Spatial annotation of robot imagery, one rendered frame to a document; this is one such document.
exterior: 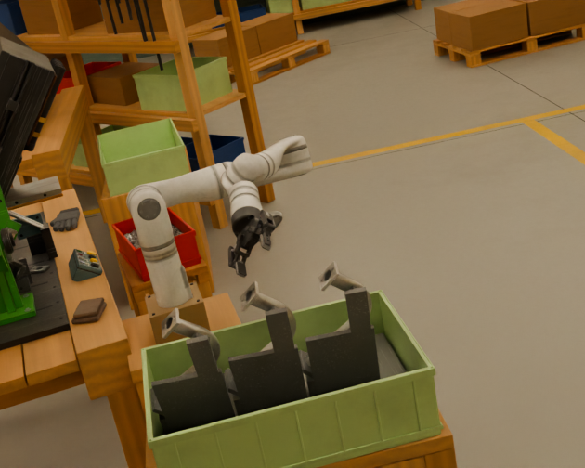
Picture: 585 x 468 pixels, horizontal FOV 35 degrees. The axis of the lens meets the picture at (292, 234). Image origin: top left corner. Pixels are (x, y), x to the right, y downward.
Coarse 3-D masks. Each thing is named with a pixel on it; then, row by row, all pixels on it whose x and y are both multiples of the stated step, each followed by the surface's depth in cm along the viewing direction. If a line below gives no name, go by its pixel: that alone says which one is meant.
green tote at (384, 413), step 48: (240, 336) 229; (144, 384) 210; (384, 384) 194; (432, 384) 196; (192, 432) 189; (240, 432) 192; (288, 432) 194; (336, 432) 196; (384, 432) 198; (432, 432) 201
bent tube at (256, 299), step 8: (248, 288) 192; (256, 288) 190; (240, 296) 194; (248, 296) 193; (256, 296) 189; (264, 296) 192; (240, 304) 192; (248, 304) 190; (256, 304) 191; (264, 304) 192; (272, 304) 193; (280, 304) 194; (288, 312) 195; (232, 376) 208
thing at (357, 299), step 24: (360, 288) 192; (360, 312) 195; (312, 336) 199; (336, 336) 199; (360, 336) 200; (312, 360) 203; (336, 360) 204; (360, 360) 205; (312, 384) 209; (336, 384) 209
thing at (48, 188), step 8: (56, 176) 317; (24, 184) 316; (32, 184) 314; (40, 184) 312; (48, 184) 310; (56, 184) 309; (8, 192) 310; (16, 192) 308; (24, 192) 306; (32, 192) 305; (40, 192) 303; (48, 192) 303; (56, 192) 304; (8, 200) 302; (16, 200) 301; (24, 200) 302; (32, 200) 302; (40, 200) 303; (8, 208) 301; (16, 208) 302
